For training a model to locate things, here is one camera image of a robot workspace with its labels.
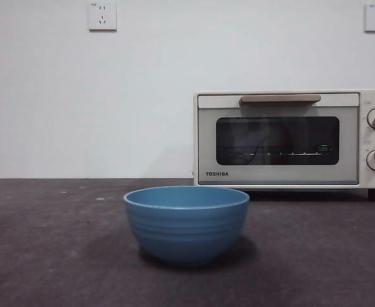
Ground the oven door with beige handle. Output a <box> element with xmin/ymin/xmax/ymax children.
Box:
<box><xmin>197</xmin><ymin>92</ymin><xmax>360</xmax><ymax>186</ymax></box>

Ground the blue ribbed bowl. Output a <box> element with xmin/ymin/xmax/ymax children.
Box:
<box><xmin>123</xmin><ymin>186</ymin><xmax>250</xmax><ymax>267</ymax></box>

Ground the cream Toshiba toaster oven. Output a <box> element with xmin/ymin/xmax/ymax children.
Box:
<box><xmin>192</xmin><ymin>88</ymin><xmax>375</xmax><ymax>202</ymax></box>

